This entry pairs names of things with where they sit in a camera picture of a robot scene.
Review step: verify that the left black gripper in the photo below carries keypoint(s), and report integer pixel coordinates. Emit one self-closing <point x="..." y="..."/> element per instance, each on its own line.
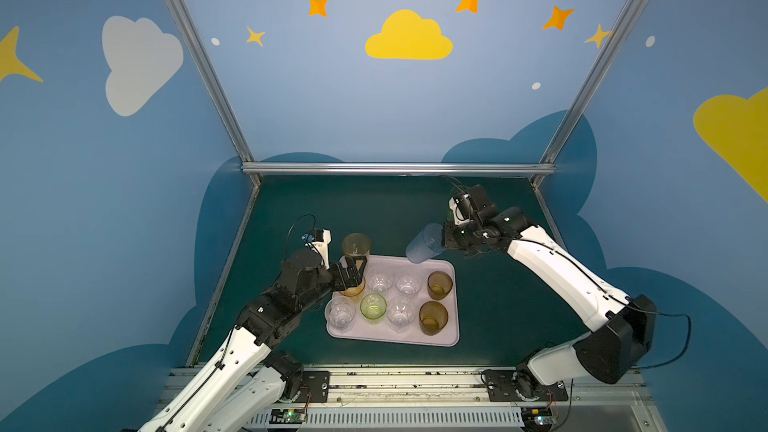
<point x="336" y="273"/>

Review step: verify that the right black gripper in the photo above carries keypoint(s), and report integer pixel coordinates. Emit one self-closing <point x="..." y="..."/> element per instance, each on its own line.
<point x="450" y="236"/>

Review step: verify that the clear faceted glass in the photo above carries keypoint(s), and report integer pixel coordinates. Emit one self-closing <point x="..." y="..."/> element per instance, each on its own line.
<point x="400" y="314"/>
<point x="340" y="313"/>
<point x="379" y="281"/>
<point x="408" y="283"/>

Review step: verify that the tall yellow glass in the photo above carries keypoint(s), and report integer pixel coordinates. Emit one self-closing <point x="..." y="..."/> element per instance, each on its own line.
<point x="356" y="244"/>

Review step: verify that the green faceted glass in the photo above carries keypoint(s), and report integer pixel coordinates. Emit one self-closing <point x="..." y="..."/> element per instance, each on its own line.
<point x="373" y="307"/>

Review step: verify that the clear faceted glass back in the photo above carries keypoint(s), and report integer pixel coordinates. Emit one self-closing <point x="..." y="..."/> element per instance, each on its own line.
<point x="408" y="283"/>

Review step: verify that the lilac plastic tray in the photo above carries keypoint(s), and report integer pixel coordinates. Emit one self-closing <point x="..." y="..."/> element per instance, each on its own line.
<point x="381" y="332"/>

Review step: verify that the tall pale blue glass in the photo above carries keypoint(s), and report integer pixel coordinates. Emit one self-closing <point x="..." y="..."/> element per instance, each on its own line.
<point x="427" y="244"/>

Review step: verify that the small dark brown cup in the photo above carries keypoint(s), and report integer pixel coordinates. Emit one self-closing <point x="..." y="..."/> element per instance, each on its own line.
<point x="439" y="284"/>

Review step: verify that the dark brown textured cup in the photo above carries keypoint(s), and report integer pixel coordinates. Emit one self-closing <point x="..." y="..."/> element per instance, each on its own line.
<point x="433" y="317"/>

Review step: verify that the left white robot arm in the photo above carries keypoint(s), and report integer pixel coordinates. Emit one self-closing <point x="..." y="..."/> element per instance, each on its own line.
<point x="248" y="373"/>

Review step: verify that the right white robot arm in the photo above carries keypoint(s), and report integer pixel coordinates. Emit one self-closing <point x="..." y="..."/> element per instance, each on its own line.
<point x="620" y="328"/>

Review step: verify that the back horizontal aluminium bar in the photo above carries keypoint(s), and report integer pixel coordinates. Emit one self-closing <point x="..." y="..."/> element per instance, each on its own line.
<point x="471" y="169"/>

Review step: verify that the left green circuit board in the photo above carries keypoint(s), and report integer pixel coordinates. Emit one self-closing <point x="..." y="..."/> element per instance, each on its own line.
<point x="287" y="417"/>

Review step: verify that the green circuit board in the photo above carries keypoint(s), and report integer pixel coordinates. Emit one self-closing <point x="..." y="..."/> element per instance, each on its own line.
<point x="536" y="419"/>
<point x="287" y="417"/>

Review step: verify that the right green circuit board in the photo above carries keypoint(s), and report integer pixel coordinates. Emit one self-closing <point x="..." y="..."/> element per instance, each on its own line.
<point x="536" y="419"/>

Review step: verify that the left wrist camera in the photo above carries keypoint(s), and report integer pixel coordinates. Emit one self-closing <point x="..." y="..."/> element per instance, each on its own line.
<point x="319" y="239"/>

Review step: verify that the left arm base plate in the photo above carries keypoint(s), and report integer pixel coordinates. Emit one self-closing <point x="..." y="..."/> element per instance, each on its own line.
<point x="312" y="386"/>

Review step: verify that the aluminium front rail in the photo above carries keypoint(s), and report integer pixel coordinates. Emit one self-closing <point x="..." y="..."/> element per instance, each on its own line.
<point x="453" y="398"/>

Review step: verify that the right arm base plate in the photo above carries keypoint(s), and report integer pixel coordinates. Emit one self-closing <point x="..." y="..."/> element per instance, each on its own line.
<point x="508" y="385"/>

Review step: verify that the right aluminium frame post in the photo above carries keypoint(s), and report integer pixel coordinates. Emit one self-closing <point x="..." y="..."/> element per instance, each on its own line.
<point x="622" y="27"/>

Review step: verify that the aluminium frame post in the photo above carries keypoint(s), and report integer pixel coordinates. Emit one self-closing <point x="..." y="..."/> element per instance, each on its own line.
<point x="622" y="27"/>
<point x="191" y="38"/>

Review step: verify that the left aluminium frame post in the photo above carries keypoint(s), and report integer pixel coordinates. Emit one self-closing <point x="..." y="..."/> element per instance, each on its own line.
<point x="191" y="38"/>

